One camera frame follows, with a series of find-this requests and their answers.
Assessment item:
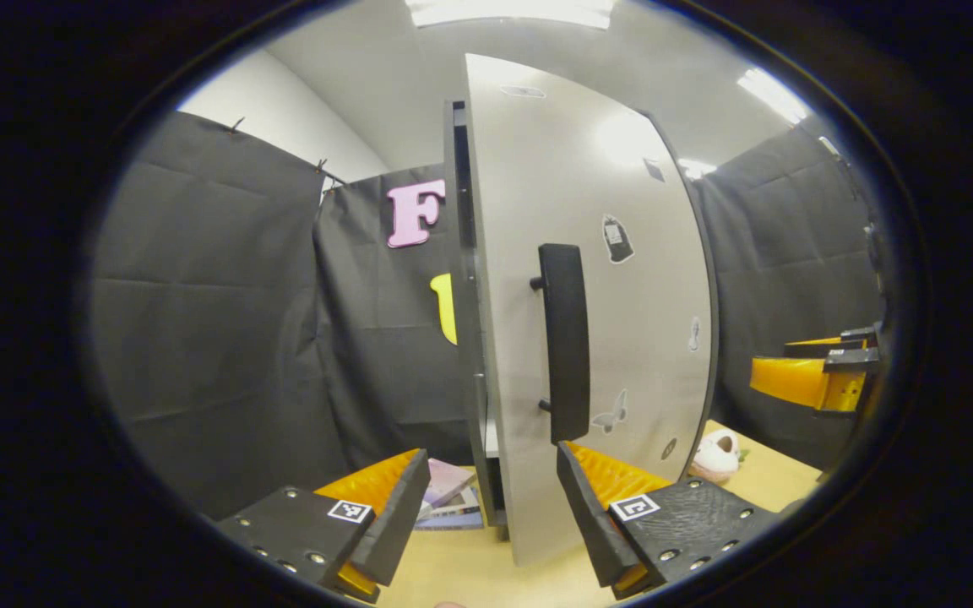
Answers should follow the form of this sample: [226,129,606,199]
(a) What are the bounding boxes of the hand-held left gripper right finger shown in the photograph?
[556,439,783,600]

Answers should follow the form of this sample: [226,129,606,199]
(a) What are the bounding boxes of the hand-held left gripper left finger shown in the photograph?
[218,448,432,605]

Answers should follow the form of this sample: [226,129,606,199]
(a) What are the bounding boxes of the black cabinet door handle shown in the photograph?
[529,243,591,445]

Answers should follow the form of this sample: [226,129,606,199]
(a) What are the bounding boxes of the dark grey cabinet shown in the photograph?
[443,100,720,541]

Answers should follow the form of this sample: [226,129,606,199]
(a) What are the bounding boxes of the white cabinet door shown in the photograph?
[463,53,720,568]

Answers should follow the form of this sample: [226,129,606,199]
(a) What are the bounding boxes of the blue book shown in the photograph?
[415,511,487,531]

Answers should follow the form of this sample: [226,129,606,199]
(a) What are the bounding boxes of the black backdrop cloth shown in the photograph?
[693,114,889,474]
[313,165,475,474]
[90,110,352,523]

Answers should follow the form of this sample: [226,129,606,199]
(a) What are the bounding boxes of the pink plush toy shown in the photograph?
[689,428,743,484]

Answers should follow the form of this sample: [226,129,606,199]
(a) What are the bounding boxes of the long ceiling light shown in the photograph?
[736,68,810,126]

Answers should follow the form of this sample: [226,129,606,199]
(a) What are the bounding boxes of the large ceiling light panel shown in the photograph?
[405,0,618,30]

